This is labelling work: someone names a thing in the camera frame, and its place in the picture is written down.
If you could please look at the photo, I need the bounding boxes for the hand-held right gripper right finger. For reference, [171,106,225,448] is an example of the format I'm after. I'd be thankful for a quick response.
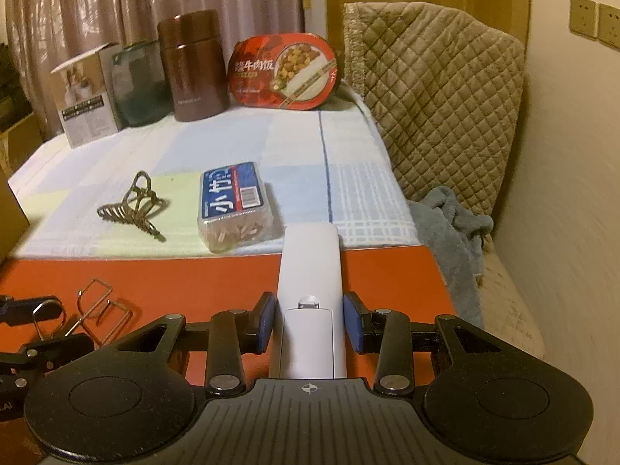
[343,293,521,395]

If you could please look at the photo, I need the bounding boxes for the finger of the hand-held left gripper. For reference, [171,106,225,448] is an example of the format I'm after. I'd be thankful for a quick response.
[0,294,59,326]
[0,336,95,375]

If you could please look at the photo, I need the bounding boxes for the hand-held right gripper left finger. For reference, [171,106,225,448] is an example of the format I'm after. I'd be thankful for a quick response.
[104,292,276,395]

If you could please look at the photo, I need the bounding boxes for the metal wire holder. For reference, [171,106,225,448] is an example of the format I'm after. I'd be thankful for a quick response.
[31,278,141,350]

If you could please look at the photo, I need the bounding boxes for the white remote control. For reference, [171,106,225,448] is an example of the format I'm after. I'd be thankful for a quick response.
[268,223,350,379]

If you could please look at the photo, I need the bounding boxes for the orange cardboard box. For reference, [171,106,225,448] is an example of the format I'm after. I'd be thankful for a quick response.
[0,245,458,465]

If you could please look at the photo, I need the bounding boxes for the brown cardboard box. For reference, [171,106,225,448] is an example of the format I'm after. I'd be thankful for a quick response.
[0,169,30,262]

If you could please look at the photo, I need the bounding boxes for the blue label toothpick box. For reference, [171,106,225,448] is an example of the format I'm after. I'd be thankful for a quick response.
[198,161,272,253]

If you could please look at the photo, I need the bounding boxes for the grey fleece cloth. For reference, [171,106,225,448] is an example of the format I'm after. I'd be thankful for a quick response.
[407,186,495,330]

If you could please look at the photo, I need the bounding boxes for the bronze hair claw clip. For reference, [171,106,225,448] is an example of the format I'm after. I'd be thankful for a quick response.
[97,171,168,242]

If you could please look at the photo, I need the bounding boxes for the checkered bed sheet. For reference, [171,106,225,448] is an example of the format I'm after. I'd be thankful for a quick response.
[10,104,420,260]

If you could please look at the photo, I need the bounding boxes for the white printed carton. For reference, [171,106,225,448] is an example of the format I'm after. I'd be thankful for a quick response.
[51,43,124,150]

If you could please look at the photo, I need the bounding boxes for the beige quilted blanket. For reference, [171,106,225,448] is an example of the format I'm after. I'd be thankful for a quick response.
[343,2,526,216]

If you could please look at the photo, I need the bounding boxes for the green glass jar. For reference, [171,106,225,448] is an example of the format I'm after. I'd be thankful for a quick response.
[111,41,170,128]

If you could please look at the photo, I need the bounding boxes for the red instant meal bowl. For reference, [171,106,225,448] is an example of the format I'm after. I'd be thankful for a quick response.
[227,31,342,112]

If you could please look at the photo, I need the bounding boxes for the brown thermos flask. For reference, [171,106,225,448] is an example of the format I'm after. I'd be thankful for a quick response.
[156,10,232,123]

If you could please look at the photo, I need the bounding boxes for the beige curtain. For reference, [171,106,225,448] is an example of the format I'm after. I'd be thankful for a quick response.
[0,0,306,131]

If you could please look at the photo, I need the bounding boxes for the beige wall socket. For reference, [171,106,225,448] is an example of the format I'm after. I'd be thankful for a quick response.
[569,0,599,37]
[598,4,620,49]

